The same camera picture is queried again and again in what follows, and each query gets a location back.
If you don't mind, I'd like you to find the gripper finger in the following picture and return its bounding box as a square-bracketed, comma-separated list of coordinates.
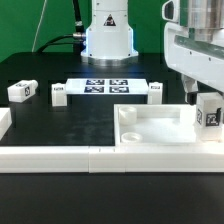
[181, 75, 198, 104]

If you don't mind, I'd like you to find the white square tabletop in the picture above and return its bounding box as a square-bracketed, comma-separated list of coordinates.
[114, 104, 224, 146]

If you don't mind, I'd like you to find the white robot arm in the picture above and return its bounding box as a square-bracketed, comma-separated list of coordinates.
[81, 0, 224, 96]

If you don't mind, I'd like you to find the white U-shaped obstacle fence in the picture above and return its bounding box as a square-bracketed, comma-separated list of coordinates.
[0, 107, 224, 174]

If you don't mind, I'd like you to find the white marker plate with tags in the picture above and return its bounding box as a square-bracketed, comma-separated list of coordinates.
[65, 78, 148, 95]

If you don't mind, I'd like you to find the black cable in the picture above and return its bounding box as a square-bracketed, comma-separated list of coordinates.
[35, 0, 88, 54]

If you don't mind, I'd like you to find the white thin cable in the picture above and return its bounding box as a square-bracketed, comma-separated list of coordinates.
[31, 0, 48, 53]

